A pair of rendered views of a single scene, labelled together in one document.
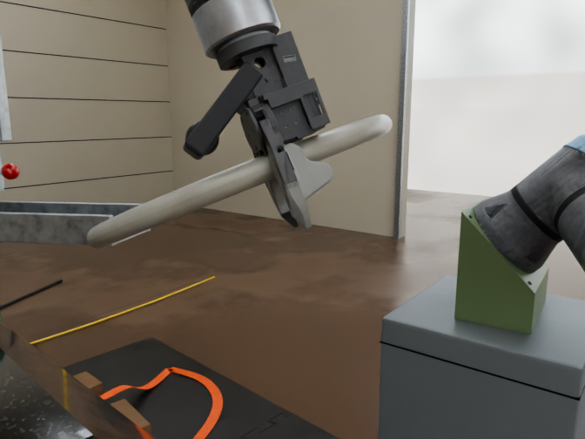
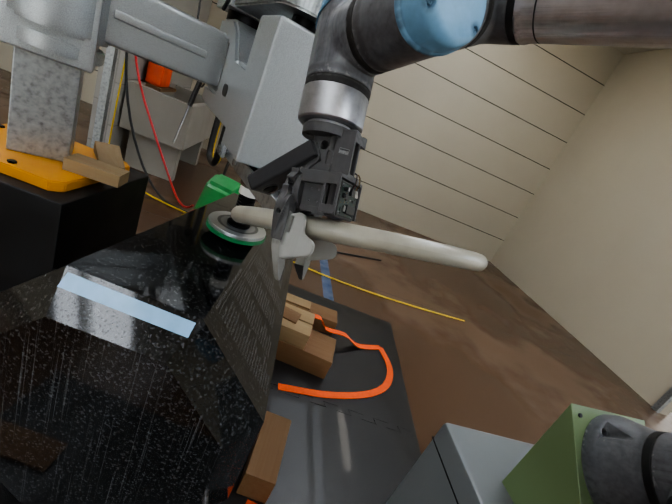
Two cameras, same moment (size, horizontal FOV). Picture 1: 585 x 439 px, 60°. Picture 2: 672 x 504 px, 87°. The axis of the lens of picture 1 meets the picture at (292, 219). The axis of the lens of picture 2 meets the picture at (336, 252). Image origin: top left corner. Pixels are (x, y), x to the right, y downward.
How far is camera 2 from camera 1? 42 cm
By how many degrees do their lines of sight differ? 38
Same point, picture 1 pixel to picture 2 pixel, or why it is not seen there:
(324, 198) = (607, 330)
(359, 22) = not seen: outside the picture
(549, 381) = not seen: outside the picture
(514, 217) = (625, 456)
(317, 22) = not seen: outside the picture
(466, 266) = (541, 451)
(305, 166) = (297, 235)
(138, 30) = (543, 136)
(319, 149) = (330, 232)
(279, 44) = (343, 137)
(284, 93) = (314, 174)
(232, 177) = (265, 215)
